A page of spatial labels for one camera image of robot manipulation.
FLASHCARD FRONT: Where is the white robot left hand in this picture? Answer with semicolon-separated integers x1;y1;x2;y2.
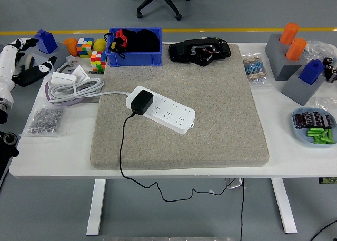
0;37;57;101

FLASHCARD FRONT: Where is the black plug adapter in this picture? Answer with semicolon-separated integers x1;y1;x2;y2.
131;90;154;116

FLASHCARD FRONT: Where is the white power strip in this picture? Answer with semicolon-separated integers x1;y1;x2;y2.
125;85;196;134

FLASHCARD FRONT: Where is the white three-pin plug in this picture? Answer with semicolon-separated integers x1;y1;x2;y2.
64;55;79;67

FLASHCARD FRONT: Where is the blue house-shaped block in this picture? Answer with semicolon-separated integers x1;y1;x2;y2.
33;29;58;54
298;59;326;85

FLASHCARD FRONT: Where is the grey one-hole block holder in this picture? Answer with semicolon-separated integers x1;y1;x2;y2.
31;43;71;73
280;66;327;107

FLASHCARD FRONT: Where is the clear bag of metal nuts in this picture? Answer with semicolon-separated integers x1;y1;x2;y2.
19;101;68;138

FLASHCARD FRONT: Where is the multicolour puzzle cube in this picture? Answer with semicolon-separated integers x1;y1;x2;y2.
76;37;95;59
90;51;107;73

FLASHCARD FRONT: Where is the yellow ball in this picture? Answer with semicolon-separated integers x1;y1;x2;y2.
93;38;107;52

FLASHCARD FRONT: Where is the blue plastic bin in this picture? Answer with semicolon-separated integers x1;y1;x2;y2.
105;27;163;67

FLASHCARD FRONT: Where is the black pouch with red trim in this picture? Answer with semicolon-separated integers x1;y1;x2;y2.
104;28;161;59

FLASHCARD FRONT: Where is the white table leg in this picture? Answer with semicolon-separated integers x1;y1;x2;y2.
86;178;107;236
271;177;298;234

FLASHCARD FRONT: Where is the black device housing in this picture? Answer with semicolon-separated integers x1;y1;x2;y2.
168;37;232;67

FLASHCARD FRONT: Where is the grey-brown mat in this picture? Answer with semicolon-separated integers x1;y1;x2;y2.
90;43;270;170

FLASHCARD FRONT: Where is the clear bag of resistors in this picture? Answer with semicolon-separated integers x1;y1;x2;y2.
241;53;272;86

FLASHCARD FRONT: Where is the grey under-table box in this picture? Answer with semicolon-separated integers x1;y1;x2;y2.
225;177;243;190

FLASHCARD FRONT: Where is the grey two-hole block holder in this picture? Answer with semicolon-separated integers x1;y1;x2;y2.
264;33;309;81

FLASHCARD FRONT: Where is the orange cylinder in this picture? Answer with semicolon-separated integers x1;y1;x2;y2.
285;37;308;62
279;22;300;45

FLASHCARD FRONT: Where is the light blue tray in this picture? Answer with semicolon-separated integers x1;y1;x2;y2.
291;107;337;148

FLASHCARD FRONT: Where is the large clear plastic bag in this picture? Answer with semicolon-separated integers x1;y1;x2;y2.
302;39;337;65

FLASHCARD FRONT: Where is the small clear plastic bag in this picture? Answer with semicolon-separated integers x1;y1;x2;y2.
315;97;337;112

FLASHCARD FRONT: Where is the white wall switch plate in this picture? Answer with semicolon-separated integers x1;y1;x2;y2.
51;71;77;87
70;66;90;83

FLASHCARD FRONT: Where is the coiled white power cable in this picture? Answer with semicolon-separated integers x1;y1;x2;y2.
48;63;130;105

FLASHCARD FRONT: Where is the thin black plug cord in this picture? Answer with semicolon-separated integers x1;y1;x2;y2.
118;113;236;203

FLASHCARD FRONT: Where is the black hanging cable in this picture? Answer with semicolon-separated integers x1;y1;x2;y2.
239;178;246;241

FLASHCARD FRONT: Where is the black floor cable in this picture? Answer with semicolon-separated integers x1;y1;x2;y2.
310;219;337;241

